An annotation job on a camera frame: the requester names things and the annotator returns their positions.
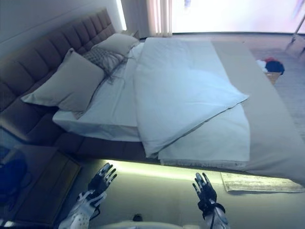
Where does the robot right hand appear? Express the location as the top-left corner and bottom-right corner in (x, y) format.
(192, 172), (218, 209)

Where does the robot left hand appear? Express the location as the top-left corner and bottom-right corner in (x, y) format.
(88, 163), (118, 194)

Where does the beige bed runner blanket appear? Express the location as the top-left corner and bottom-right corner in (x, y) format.
(211, 40), (305, 188)

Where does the beige floor rug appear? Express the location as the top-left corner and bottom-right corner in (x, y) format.
(220, 171), (301, 194)

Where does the dark glossy nightstand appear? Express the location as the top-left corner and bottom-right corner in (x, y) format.
(0, 140), (82, 225)

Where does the white mattress sheet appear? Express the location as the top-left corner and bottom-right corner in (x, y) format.
(51, 56), (143, 139)

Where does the white duvet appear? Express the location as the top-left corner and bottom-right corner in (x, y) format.
(132, 37), (250, 171)

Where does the large beige pillow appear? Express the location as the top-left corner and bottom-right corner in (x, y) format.
(20, 48), (106, 113)

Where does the patterned grey decorative cushion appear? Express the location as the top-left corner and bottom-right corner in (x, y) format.
(82, 45), (128, 85)

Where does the wicker laundry basket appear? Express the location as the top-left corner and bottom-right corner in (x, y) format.
(264, 71), (282, 85)

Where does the white pillow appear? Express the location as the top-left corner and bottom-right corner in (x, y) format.
(127, 42), (145, 60)

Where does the white red clothing pile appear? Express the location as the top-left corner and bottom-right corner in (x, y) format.
(256, 56), (275, 73)

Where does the small beige pillow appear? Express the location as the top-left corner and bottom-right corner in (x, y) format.
(94, 32), (140, 57)

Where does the dark blue garment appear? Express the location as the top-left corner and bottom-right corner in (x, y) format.
(265, 61), (285, 76)

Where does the brown tufted headboard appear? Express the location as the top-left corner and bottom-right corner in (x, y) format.
(0, 8), (117, 113)

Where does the beige curtain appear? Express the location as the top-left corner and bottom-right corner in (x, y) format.
(145, 0), (173, 38)

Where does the metal stand pole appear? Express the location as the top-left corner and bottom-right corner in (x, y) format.
(285, 14), (305, 52)

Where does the brown upholstered bed frame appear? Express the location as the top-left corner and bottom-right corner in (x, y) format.
(0, 96), (163, 164)

